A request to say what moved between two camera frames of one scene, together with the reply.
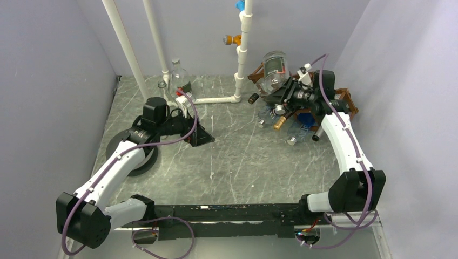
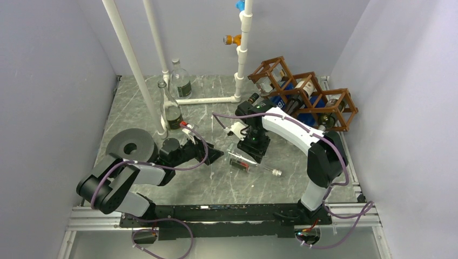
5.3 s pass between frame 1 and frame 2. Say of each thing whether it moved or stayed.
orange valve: stayed
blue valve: stayed
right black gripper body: moved
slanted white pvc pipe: stayed
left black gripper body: moved
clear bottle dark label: moved
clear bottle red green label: stayed
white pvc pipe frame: stayed
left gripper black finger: moved
